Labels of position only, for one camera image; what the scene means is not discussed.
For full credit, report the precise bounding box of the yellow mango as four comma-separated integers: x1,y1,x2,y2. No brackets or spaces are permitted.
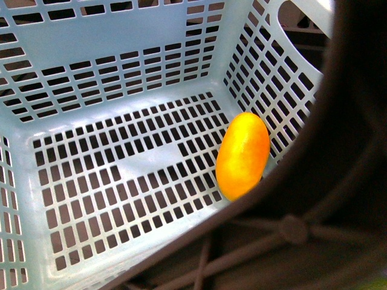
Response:
215,112,270,201

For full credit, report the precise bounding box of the light blue plastic basket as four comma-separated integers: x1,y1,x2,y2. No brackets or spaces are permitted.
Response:
1,1,334,289

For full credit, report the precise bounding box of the brown basket handle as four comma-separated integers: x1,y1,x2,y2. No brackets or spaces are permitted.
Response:
108,1,386,289

